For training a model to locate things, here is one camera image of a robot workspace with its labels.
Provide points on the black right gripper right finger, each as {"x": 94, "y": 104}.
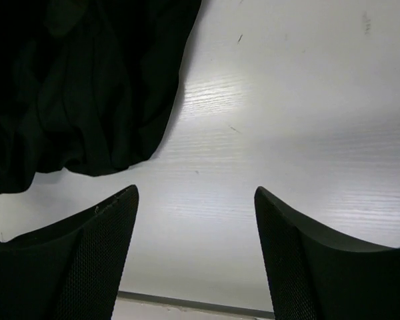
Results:
{"x": 316, "y": 272}

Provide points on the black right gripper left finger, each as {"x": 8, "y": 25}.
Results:
{"x": 70, "y": 269}

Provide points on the black pleated skirt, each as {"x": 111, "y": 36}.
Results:
{"x": 86, "y": 86}

